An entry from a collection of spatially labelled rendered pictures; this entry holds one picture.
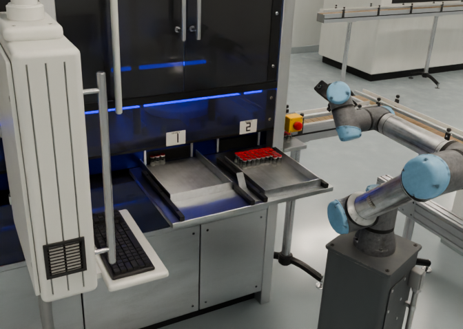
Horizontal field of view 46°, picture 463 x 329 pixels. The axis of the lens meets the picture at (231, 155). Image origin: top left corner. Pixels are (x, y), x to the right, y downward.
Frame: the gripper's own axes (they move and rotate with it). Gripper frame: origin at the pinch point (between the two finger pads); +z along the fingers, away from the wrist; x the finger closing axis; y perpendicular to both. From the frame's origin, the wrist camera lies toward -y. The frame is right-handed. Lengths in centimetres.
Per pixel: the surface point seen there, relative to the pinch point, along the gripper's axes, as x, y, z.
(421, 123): 28, 28, 77
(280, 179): -37.2, 2.4, 9.4
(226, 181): -51, -12, -2
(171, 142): -55, -40, -2
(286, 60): 1.6, -31.3, 17.8
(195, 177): -59, -23, 1
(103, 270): -93, -13, -48
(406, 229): -17, 60, 97
